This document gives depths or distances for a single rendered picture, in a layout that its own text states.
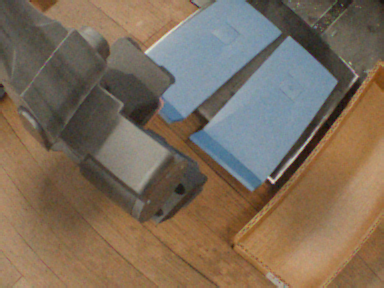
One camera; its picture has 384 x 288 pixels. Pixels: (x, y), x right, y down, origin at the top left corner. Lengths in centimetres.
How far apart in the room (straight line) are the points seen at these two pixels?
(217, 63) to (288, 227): 17
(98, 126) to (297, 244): 29
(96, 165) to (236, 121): 24
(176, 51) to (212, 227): 16
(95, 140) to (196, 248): 25
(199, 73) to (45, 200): 20
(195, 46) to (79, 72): 30
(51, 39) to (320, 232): 40
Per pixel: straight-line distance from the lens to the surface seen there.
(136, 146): 74
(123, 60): 87
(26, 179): 99
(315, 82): 99
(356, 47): 104
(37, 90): 69
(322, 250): 97
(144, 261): 96
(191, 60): 98
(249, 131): 97
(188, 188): 80
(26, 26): 68
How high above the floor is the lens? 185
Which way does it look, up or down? 75 degrees down
